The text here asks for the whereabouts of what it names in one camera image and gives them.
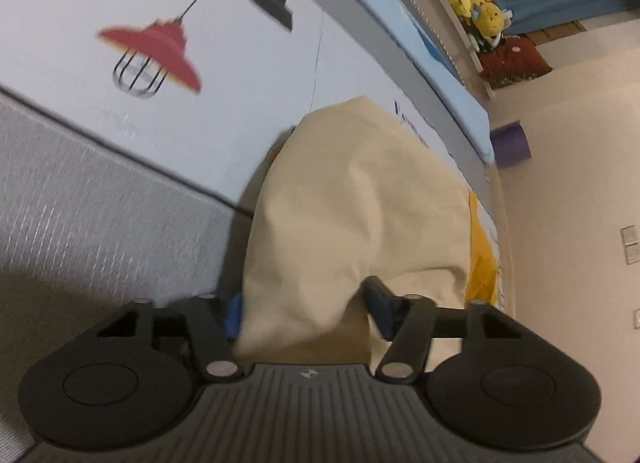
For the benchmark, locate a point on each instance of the light blue blanket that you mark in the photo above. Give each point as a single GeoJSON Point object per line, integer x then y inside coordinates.
{"type": "Point", "coordinates": [440, 93]}

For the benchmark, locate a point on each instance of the grey and white printed bedsheet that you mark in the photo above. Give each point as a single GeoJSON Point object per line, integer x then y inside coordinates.
{"type": "Point", "coordinates": [100, 223]}

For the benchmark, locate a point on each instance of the dark red plush cushion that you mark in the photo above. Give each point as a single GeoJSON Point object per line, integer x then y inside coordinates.
{"type": "Point", "coordinates": [515, 58]}

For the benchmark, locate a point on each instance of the yellow round-faced plush toy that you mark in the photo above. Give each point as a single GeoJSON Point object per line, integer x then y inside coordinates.
{"type": "Point", "coordinates": [490, 18]}

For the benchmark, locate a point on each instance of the beige and yellow hooded jacket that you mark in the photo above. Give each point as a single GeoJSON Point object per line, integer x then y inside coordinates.
{"type": "Point", "coordinates": [360, 203]}

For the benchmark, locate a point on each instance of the beige window sill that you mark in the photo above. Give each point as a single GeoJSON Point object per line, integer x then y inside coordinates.
{"type": "Point", "coordinates": [445, 18]}

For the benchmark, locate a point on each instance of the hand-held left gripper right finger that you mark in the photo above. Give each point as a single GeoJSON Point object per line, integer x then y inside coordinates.
{"type": "Point", "coordinates": [382, 308]}

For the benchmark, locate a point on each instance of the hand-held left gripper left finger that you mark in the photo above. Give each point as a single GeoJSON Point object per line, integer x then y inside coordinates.
{"type": "Point", "coordinates": [234, 315]}

